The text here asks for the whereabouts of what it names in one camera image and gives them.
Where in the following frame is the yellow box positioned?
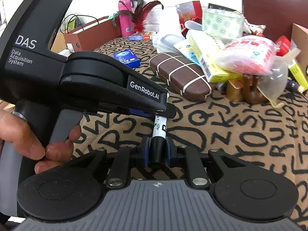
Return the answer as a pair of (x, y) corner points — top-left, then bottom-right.
(288, 60), (308, 89)

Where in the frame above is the blue packet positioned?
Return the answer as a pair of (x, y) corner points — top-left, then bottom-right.
(113, 49), (141, 68)

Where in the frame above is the small dark toy figure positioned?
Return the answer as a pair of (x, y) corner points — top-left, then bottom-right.
(287, 78), (305, 94)

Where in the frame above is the brown hand figure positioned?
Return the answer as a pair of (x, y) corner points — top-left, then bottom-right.
(226, 73), (269, 104)

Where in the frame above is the black white marker pen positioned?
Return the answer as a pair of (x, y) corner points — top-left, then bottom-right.
(147, 93), (170, 170)

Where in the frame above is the clear plastic funnel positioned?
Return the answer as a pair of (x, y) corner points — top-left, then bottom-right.
(259, 48), (302, 108)

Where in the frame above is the white blue tube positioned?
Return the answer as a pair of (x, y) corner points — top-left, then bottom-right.
(173, 38), (203, 66)

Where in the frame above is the dark red chair back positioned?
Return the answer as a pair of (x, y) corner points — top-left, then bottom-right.
(241, 0), (308, 35)

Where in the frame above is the black box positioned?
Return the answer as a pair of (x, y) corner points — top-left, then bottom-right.
(208, 3), (237, 12)

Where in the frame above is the red tape roll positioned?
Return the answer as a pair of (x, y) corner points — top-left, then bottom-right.
(275, 35), (292, 57)

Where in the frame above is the large cardboard box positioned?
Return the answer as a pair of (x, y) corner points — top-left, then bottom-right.
(290, 23), (308, 70)

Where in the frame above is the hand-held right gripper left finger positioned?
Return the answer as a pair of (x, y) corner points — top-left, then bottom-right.
(72, 137), (151, 188)

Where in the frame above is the person's left hand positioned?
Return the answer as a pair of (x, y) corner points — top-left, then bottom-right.
(0, 108), (83, 175)

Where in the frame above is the white plastic bag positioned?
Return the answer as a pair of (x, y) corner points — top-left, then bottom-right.
(147, 5), (181, 36)

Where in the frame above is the red white plastic packet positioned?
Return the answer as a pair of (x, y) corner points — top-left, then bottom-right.
(215, 35), (277, 75)

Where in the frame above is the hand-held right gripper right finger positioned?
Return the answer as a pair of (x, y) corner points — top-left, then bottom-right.
(166, 137), (244, 190)

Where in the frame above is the clear plastic container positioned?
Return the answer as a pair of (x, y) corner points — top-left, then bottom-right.
(152, 33), (186, 54)

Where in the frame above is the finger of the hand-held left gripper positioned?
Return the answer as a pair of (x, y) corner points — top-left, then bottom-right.
(127, 101), (177, 120)

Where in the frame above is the small blue red box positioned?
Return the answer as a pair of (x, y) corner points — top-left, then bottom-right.
(128, 32), (156, 41)

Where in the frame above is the yellow-green medicine box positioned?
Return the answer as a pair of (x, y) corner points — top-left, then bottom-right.
(188, 30), (242, 83)

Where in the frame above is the brown striped eyeglass case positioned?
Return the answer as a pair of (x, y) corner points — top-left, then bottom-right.
(150, 52), (212, 101)

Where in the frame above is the green patterned tape roll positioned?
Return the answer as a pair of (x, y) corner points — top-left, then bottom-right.
(202, 8), (245, 39)

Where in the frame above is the red black feather duster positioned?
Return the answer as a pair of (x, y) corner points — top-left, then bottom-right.
(112, 0), (164, 33)

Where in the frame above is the pink bottle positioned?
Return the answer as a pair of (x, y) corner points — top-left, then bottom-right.
(118, 0), (135, 37)

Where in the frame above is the brown cardboard tray box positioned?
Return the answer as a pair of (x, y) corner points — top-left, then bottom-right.
(63, 16), (122, 53)

